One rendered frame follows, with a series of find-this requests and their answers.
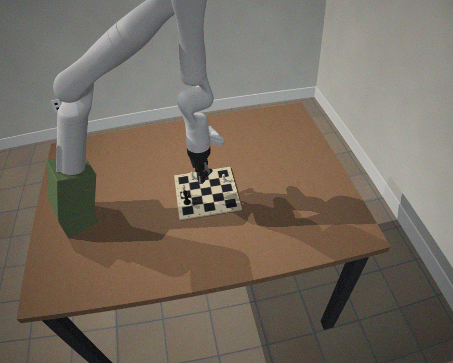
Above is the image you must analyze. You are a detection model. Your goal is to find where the cream and dark blue chessboard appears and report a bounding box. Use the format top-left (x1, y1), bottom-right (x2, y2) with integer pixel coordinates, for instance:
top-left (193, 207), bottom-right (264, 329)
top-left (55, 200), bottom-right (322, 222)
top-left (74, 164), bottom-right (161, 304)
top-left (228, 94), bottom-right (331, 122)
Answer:
top-left (174, 167), bottom-right (242, 220)

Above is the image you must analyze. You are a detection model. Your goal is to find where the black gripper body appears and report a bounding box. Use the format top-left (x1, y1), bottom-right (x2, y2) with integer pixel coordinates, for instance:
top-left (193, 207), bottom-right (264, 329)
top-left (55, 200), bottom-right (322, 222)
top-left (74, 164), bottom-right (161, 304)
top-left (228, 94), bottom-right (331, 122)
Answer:
top-left (187, 148), bottom-right (210, 169)

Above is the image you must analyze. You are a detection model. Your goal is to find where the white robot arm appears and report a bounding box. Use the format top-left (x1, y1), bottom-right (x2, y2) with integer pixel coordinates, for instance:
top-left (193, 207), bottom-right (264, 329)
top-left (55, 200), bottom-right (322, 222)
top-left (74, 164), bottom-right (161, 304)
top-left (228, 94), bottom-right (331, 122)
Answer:
top-left (54, 0), bottom-right (224, 175)

